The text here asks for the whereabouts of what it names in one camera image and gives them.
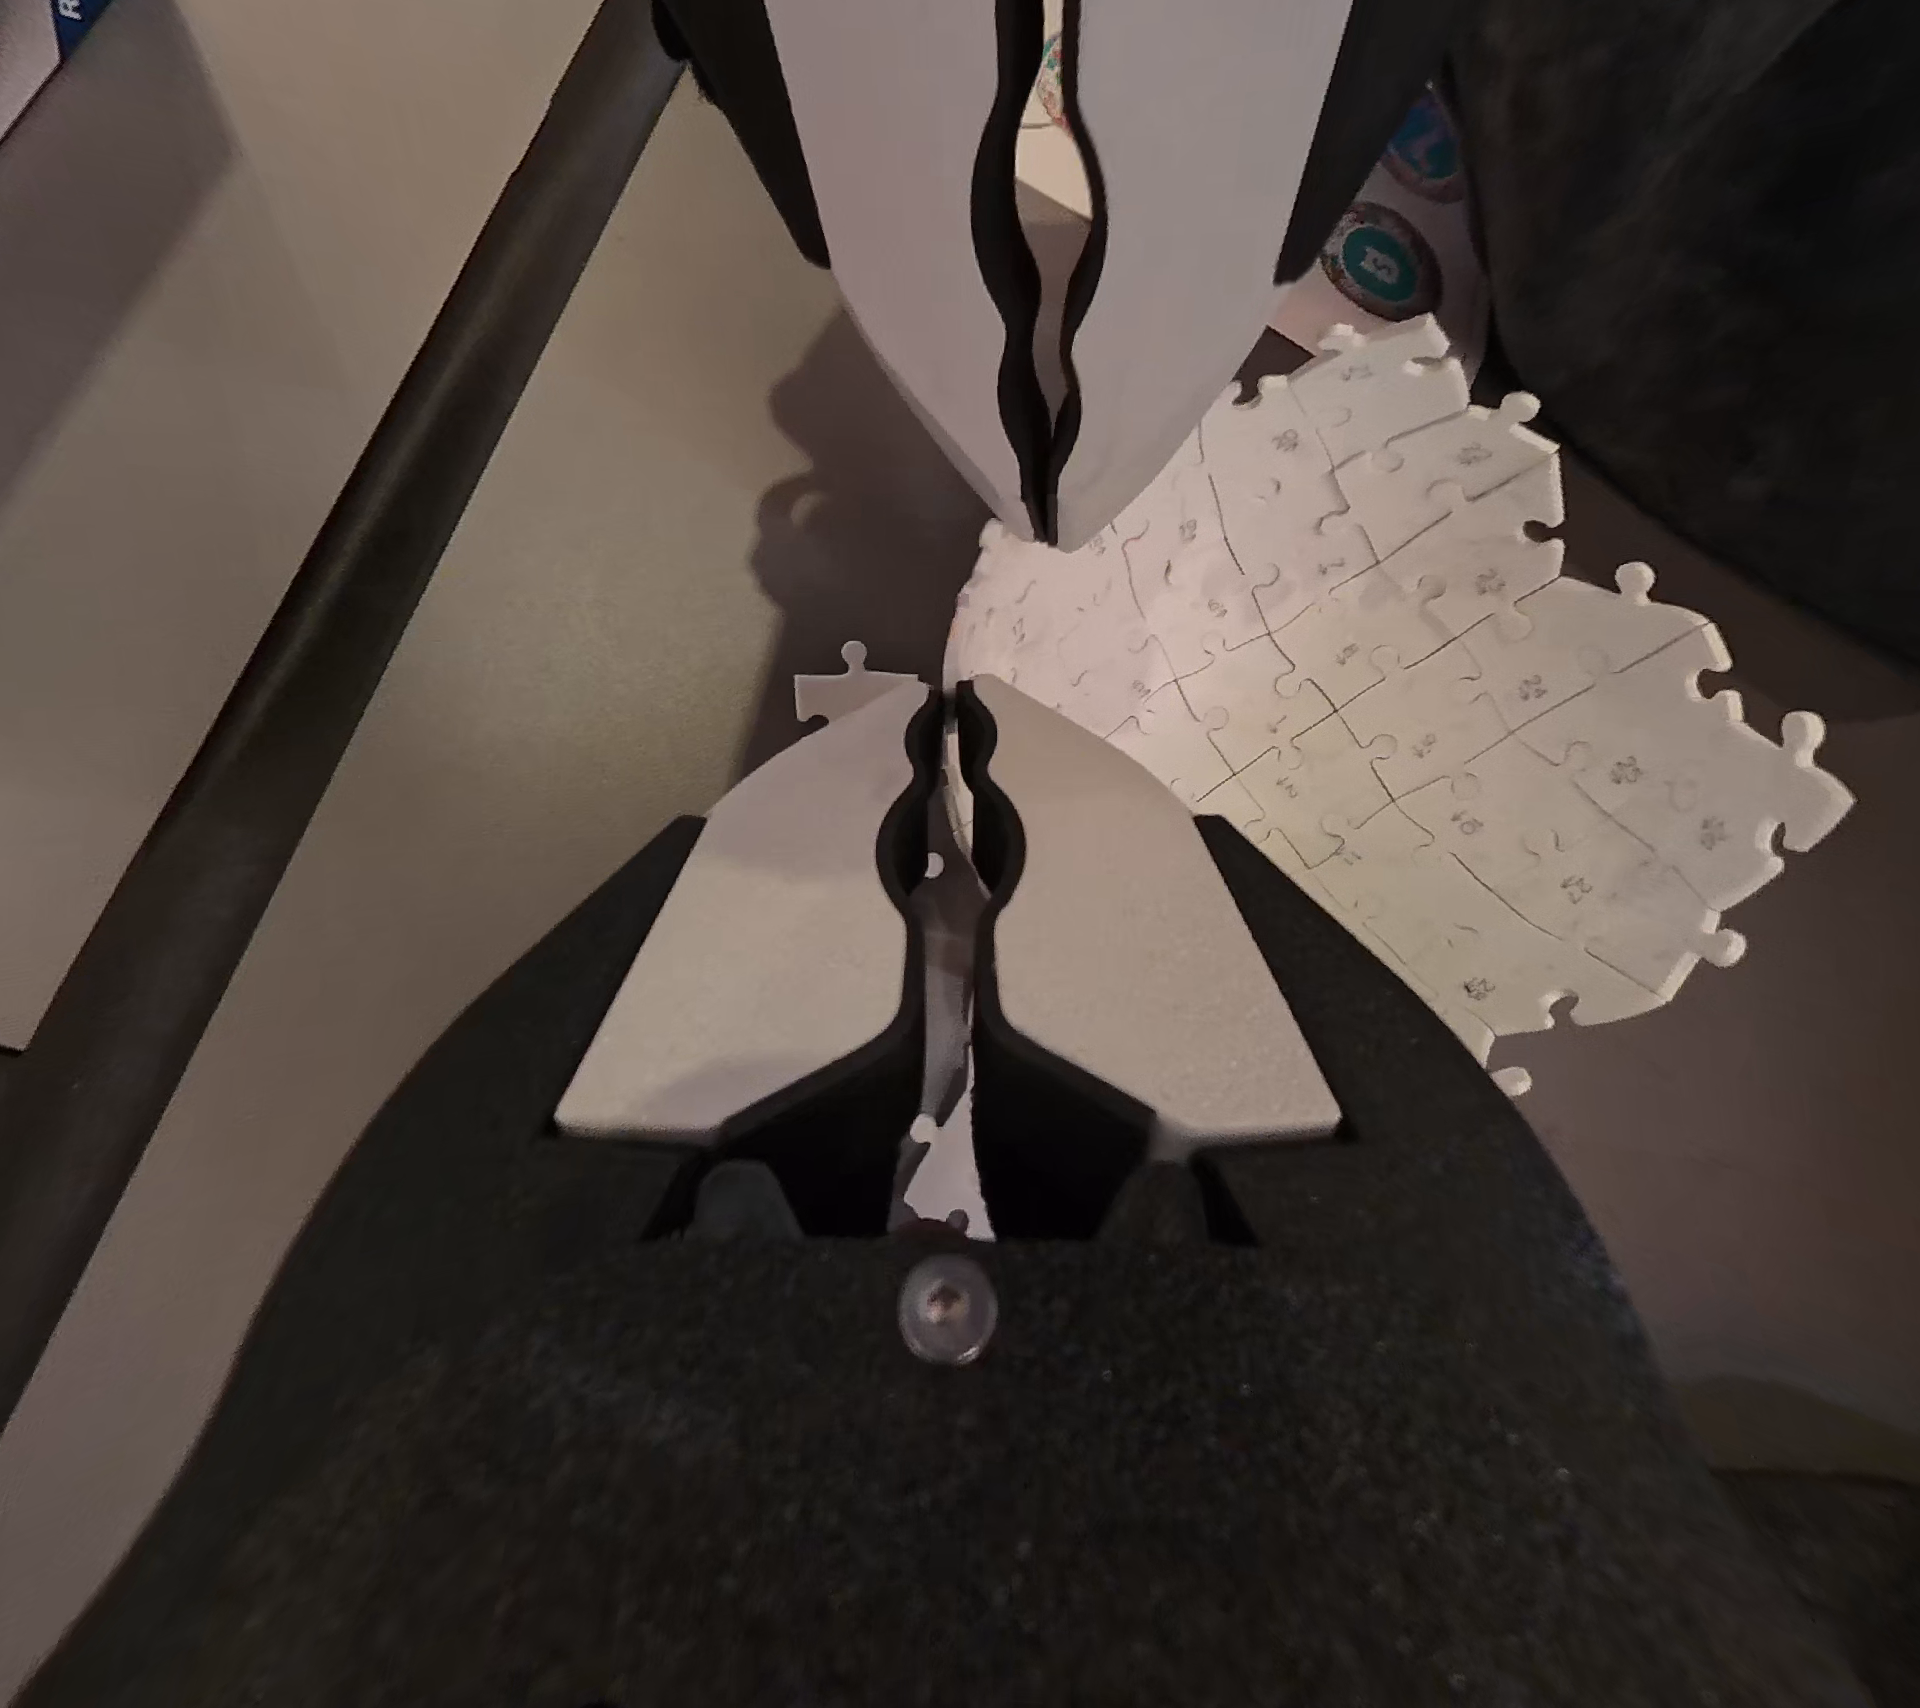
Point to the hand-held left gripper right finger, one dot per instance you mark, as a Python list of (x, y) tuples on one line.
[(1173, 974)]

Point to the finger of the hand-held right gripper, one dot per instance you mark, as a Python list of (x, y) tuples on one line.
[(871, 91), (1217, 91)]

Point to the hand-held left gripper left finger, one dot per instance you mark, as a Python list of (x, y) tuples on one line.
[(752, 974)]

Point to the single white puzzle piece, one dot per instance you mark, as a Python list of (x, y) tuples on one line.
[(854, 691)]

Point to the partly built white puzzle ball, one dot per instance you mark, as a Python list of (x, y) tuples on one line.
[(1428, 716)]

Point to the printed instruction leaflet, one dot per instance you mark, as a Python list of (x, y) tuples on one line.
[(1378, 255)]

